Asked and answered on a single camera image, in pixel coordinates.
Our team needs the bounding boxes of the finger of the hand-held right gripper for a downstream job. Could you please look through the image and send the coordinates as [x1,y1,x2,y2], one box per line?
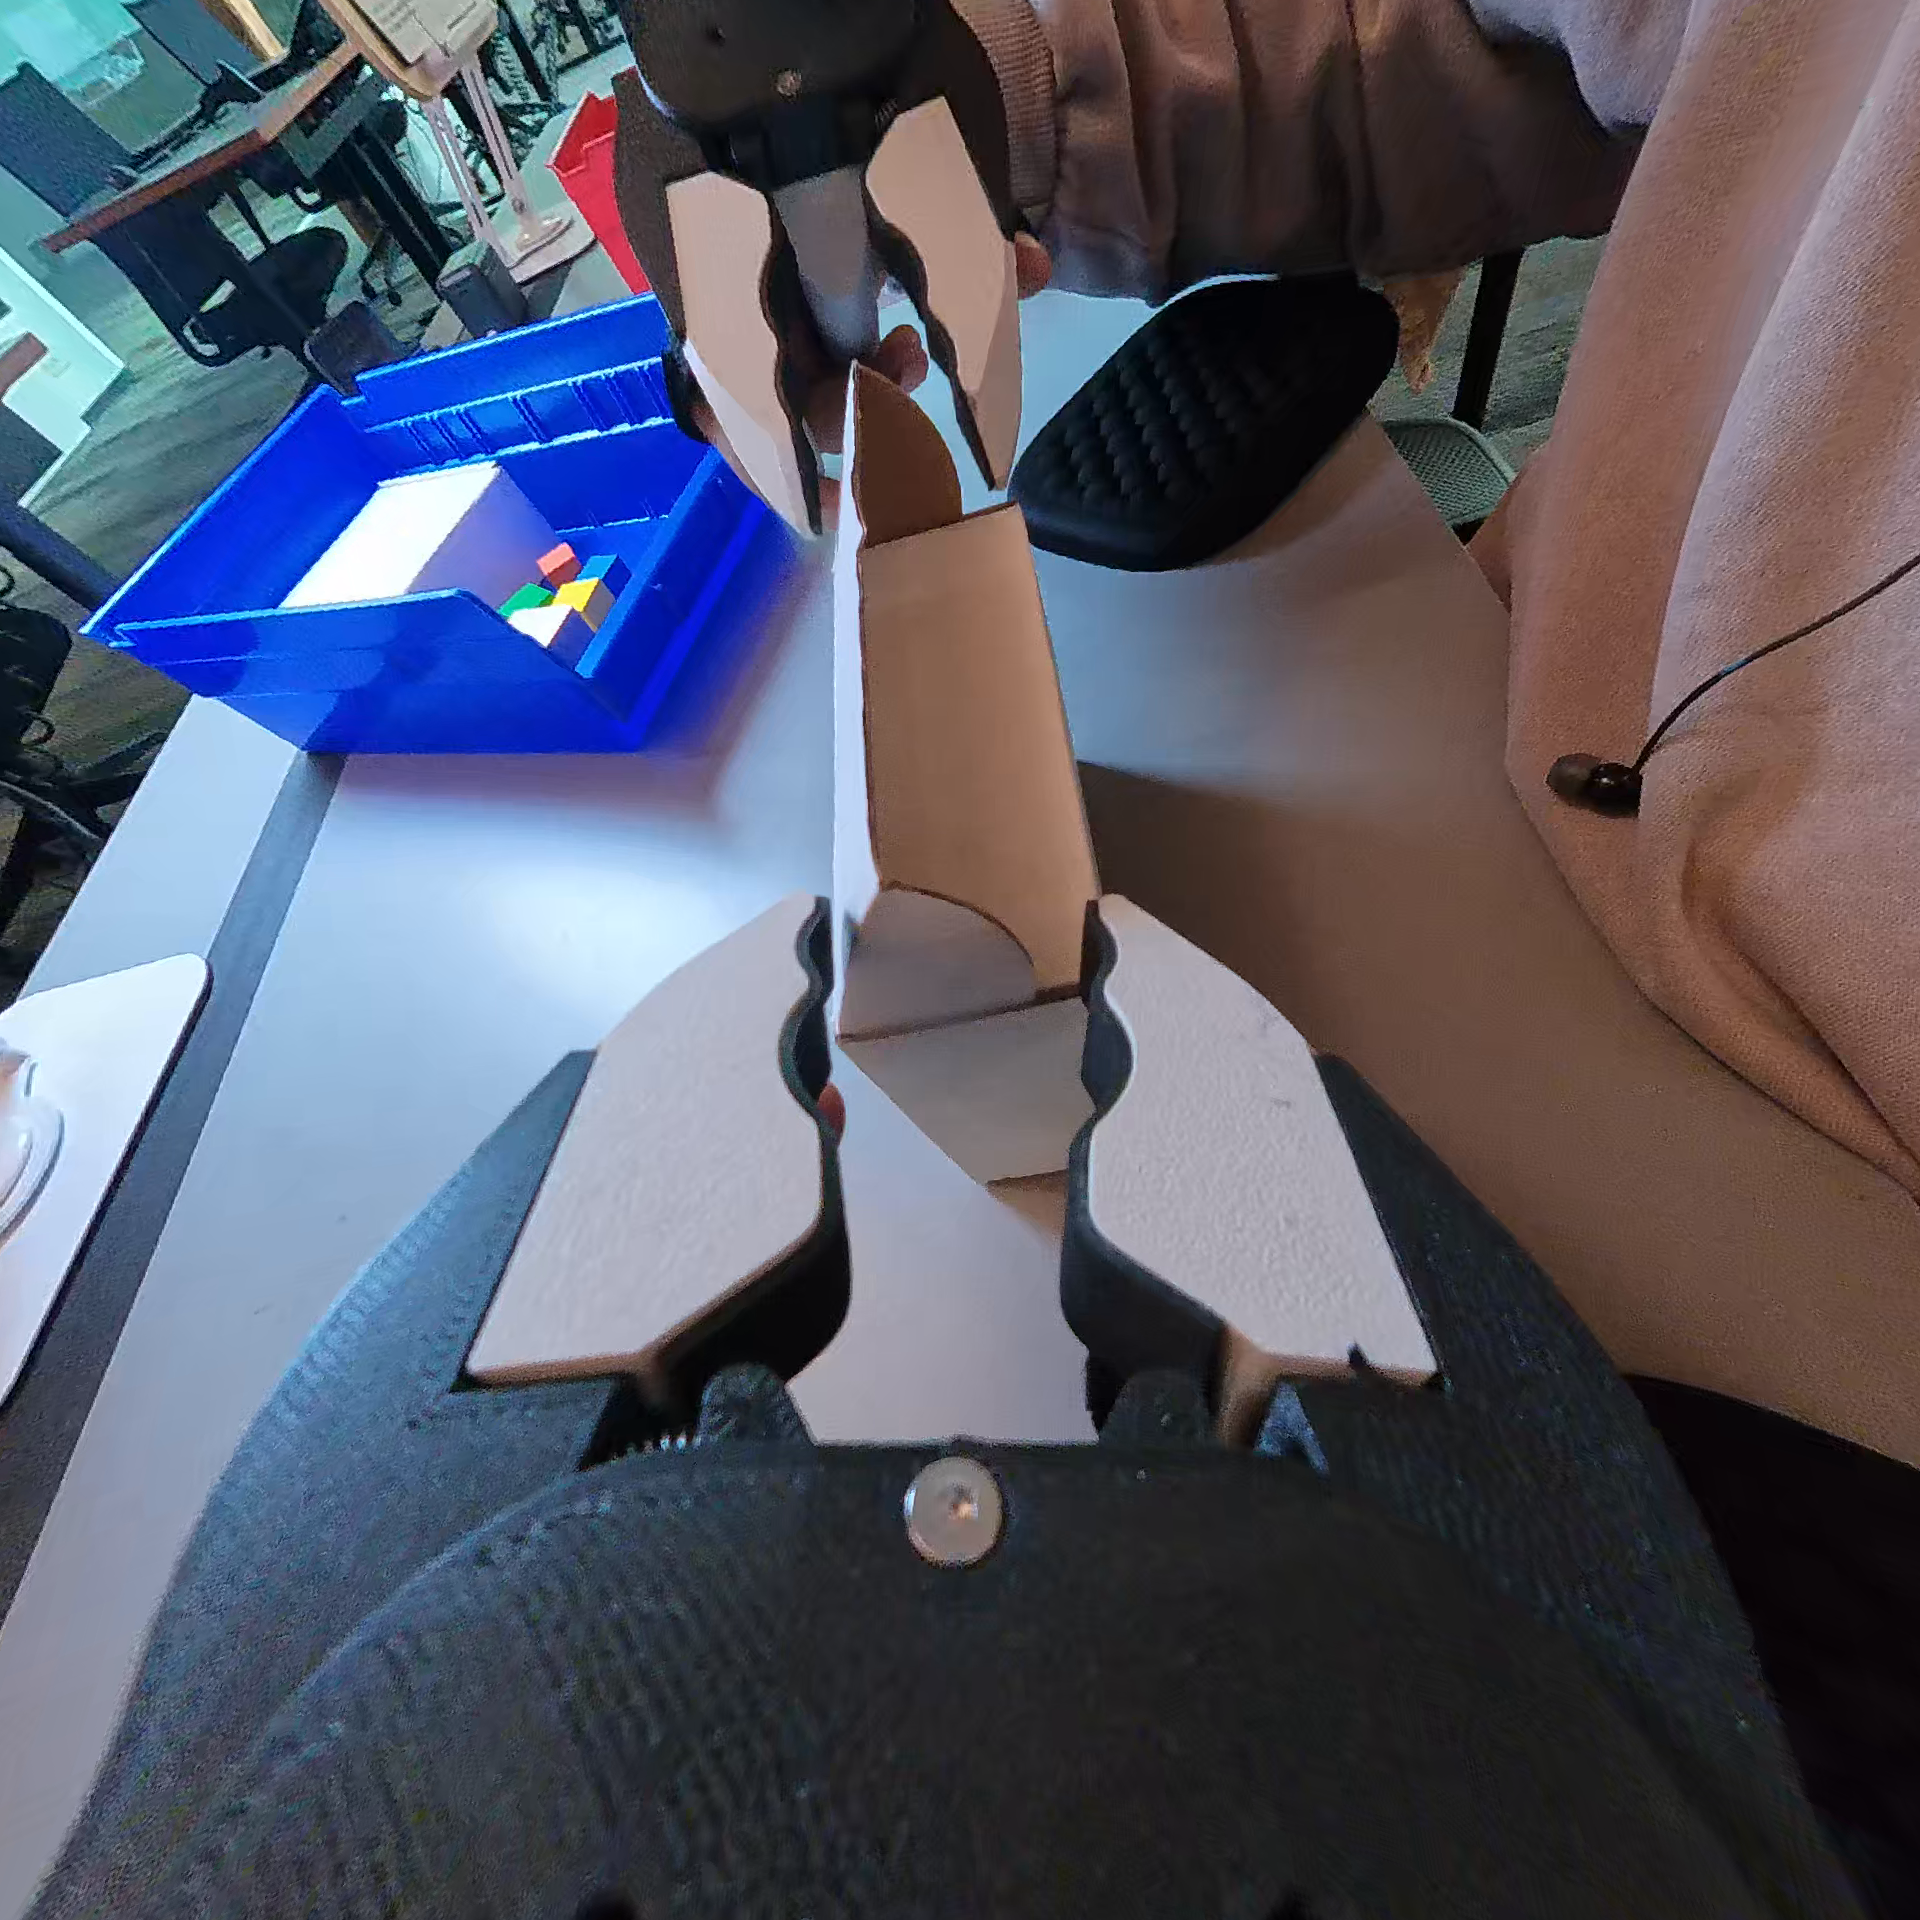
[662,165,829,538]
[866,94,1028,492]

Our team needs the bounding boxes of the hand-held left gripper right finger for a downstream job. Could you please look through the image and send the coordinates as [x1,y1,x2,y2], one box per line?
[1059,897,1443,1379]

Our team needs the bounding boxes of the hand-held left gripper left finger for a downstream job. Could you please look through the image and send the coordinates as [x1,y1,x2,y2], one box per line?
[463,897,855,1408]

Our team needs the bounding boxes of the white cardboard box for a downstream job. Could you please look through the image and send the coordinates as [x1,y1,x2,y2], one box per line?
[280,459,572,618]
[786,360,1108,1449]

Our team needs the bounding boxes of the blue plastic bin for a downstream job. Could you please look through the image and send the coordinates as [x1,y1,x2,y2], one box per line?
[82,292,804,757]

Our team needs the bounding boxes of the person's right forearm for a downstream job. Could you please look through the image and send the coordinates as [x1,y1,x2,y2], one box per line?
[949,0,1644,304]

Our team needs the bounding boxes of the person's right hand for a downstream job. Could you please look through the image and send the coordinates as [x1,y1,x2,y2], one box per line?
[871,230,1055,395]

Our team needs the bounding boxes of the red plastic bin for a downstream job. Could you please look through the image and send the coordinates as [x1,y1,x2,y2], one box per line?
[547,94,662,297]

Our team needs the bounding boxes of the black chair armrest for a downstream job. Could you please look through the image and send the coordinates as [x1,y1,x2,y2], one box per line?
[1008,275,1402,573]

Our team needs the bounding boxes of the white stand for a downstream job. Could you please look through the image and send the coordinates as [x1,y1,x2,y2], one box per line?
[319,0,586,275]

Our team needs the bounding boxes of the black office chair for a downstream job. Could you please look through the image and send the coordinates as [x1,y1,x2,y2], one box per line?
[146,225,359,371]

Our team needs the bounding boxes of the black chair leg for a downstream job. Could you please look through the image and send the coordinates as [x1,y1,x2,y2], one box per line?
[1448,248,1526,441]

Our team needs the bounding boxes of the white mat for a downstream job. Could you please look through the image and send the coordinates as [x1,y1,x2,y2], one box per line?
[0,950,213,1408]

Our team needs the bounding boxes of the brown desk with black legs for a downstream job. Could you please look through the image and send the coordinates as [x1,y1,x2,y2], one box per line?
[42,36,414,309]

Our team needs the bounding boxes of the clear glass dish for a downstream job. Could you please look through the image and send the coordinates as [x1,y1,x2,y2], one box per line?
[0,1046,70,1251]

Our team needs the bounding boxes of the person's dark trouser leg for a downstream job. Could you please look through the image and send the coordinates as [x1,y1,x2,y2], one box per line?
[1628,1371,1920,1920]

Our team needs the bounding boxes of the person's pink hoodie torso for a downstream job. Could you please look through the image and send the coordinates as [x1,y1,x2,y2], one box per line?
[1468,0,1920,1480]

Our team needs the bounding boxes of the black earphone with cable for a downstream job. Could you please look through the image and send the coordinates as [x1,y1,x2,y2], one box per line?
[1546,547,1920,821]

